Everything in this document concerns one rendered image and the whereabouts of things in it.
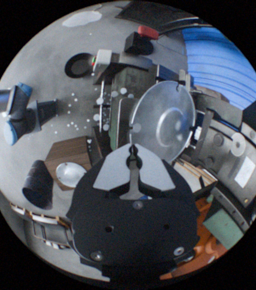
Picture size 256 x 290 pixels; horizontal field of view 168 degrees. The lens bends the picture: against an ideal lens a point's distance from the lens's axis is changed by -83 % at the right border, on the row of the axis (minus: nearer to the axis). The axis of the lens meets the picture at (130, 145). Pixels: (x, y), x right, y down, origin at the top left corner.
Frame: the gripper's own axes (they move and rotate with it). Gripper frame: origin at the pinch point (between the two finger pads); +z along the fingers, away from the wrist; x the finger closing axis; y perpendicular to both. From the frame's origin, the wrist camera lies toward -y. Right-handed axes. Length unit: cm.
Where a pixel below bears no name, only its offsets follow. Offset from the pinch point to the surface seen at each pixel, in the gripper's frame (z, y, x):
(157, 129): 12.5, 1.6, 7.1
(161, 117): 12.9, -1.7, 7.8
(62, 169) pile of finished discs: 33, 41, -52
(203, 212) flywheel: -3, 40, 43
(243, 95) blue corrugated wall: 41, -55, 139
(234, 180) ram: -6.5, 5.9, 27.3
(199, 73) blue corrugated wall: 117, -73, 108
